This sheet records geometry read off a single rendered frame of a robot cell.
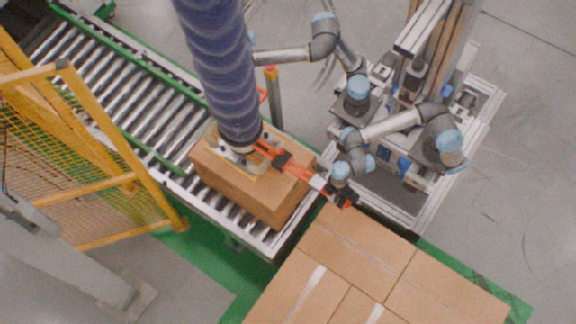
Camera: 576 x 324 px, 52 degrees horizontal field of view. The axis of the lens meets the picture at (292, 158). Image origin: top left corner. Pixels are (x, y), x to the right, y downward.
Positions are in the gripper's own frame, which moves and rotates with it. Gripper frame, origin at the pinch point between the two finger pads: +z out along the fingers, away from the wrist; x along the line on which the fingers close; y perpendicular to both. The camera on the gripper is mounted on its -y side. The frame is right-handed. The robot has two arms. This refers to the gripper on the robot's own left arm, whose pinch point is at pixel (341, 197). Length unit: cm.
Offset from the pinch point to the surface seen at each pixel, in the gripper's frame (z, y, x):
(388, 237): 70, -25, -18
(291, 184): 29.5, 31.2, 0.6
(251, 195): 29, 45, 18
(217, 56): -89, 52, 9
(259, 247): 65, 32, 33
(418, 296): 70, -58, 1
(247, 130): -22, 51, 5
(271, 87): 41, 81, -46
